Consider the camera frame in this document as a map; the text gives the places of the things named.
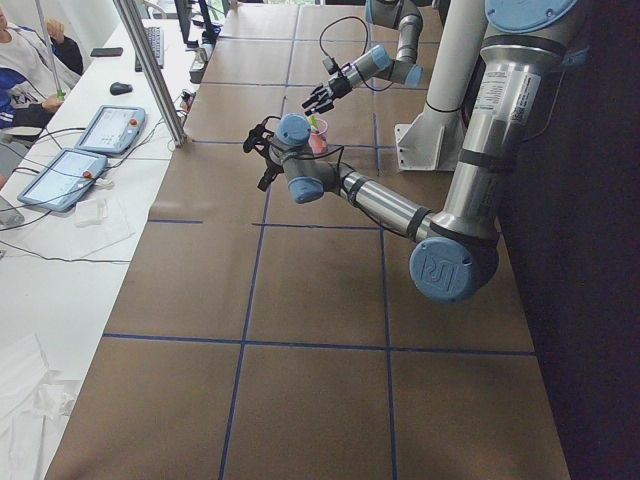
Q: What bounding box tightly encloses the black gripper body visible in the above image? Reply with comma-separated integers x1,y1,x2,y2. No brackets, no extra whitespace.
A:
262,142,286,180
320,75,353,102

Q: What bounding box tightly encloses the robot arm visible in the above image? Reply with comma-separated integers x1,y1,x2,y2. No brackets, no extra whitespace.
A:
302,1,423,116
243,1,590,304

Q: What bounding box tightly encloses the pink mesh pen holder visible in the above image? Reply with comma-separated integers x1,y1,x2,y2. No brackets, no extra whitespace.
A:
308,117,328,155

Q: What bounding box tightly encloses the far teach pendant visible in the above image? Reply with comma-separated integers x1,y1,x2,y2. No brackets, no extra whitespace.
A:
75,105,146,154

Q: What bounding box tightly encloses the teach pendant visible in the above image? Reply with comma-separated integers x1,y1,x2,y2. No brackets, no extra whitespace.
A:
75,105,146,154
17,148,108,212

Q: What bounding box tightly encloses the black computer mouse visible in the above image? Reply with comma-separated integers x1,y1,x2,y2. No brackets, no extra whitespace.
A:
109,82,133,96

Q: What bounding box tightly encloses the black keyboard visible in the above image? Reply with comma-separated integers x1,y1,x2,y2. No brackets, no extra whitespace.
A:
144,26,165,69

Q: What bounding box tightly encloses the near teach pendant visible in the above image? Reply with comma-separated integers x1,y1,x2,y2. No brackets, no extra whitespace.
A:
17,148,108,212

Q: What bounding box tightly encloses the black smartphone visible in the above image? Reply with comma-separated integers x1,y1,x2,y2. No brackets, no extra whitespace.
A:
90,47,124,58

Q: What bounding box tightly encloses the seated person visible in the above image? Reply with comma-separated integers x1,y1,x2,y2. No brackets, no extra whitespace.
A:
0,9,85,176

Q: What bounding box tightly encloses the white cloth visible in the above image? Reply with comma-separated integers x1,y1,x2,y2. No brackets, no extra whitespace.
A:
1,334,80,479

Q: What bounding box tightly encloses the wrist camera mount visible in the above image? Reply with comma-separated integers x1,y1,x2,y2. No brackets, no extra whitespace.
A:
242,123,274,158
322,56,351,76

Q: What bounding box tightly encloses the aluminium frame post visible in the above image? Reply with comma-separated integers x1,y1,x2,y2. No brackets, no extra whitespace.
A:
113,0,187,147

